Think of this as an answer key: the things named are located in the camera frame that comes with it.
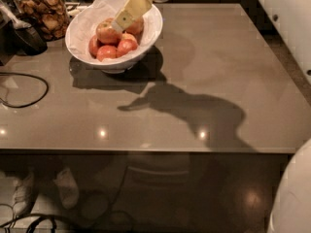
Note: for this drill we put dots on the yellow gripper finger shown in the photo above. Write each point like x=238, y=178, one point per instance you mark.
x=130, y=11

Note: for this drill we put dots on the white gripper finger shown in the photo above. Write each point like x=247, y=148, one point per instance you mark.
x=116, y=27

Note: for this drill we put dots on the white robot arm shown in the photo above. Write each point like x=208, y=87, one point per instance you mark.
x=229, y=92

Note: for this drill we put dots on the left edge red apple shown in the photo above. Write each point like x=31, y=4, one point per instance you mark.
x=94, y=45

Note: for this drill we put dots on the white paper bowl liner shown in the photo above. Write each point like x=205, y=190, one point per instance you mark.
x=85, y=23

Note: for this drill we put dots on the white ceramic bowl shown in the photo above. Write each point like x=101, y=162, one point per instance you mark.
x=77, y=46

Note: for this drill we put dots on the glass jar of chips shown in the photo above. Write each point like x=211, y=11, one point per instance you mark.
x=51, y=16

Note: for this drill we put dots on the right white shoe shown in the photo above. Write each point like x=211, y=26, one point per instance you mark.
x=67, y=188

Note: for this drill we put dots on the white shoe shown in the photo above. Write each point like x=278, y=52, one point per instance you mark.
x=23, y=195
x=67, y=188

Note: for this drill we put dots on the left white shoe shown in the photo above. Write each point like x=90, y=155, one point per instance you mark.
x=23, y=195

